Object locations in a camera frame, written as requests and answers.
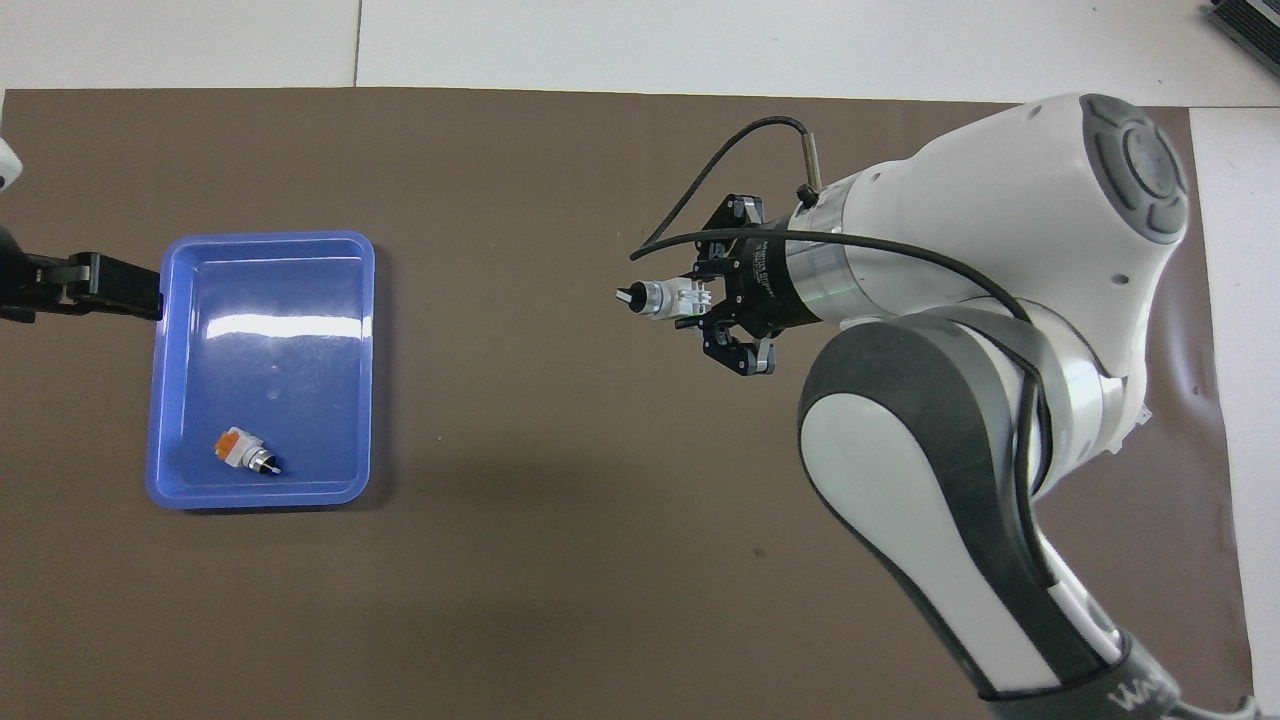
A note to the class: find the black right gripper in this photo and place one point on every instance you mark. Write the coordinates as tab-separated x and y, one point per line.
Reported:
765	285

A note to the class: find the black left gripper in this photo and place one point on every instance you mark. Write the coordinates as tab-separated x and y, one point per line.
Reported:
8	275

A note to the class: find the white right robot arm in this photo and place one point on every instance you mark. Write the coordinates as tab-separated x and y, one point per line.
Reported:
1000	200

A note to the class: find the blue plastic tray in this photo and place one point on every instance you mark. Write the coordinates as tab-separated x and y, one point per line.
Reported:
270	380

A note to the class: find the brown table mat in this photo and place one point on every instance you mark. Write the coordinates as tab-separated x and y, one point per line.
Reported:
560	560

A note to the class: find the grey ribbed device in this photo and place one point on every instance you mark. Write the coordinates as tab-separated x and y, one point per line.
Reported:
1248	22

